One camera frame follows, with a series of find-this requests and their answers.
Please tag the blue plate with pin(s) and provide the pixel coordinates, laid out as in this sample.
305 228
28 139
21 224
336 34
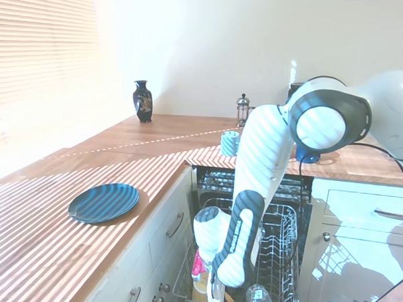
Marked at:
104 203

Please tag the cream kitchen cabinet with drawers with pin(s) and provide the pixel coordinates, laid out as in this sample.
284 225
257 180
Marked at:
163 256

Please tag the plain blue mug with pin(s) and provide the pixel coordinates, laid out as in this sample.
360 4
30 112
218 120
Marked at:
308 158

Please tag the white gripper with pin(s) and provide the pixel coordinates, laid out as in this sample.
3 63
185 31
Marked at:
216 295

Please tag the built-in dishwasher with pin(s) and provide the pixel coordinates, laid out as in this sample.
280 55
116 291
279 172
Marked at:
305 229

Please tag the window blind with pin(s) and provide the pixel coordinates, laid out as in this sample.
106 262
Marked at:
42 50

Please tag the cream kitchen cabinet with door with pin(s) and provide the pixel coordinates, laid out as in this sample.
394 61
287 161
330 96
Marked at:
353 204

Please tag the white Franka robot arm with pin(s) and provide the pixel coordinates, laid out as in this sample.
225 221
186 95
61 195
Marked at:
265 153

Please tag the round metal cabinet knob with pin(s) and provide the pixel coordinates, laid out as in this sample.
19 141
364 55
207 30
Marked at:
326 236
164 288
158 300

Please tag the clear drinking glass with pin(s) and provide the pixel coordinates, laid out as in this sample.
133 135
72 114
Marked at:
258 299

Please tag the glass French press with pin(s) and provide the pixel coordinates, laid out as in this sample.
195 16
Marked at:
242 109

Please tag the light blue ribbed cup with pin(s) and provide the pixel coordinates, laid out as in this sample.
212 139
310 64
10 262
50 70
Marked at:
228 143

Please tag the dark blue painted vase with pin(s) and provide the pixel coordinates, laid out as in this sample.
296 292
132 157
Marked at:
143 105

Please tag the pink wrist camera mount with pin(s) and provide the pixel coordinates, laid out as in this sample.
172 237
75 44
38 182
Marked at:
198 266

